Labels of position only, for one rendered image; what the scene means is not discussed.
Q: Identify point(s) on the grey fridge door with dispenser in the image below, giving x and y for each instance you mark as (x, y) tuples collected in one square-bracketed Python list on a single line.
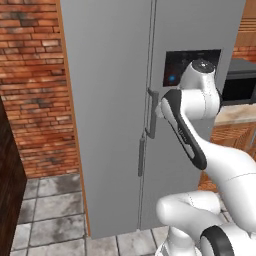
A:
[(181, 30)]

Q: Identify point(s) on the black microwave oven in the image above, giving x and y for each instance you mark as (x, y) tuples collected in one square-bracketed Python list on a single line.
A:
[(240, 81)]

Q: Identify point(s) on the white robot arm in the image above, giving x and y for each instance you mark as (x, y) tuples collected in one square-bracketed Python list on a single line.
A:
[(216, 100)]

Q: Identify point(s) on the wooden fridge surround panel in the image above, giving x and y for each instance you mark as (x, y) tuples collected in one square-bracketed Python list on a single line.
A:
[(71, 110)]

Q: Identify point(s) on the dark wooden cabinet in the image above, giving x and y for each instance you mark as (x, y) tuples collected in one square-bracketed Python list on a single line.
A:
[(10, 180)]

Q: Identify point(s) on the wooden base cupboards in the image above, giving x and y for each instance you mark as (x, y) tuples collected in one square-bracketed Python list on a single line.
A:
[(233, 136)]

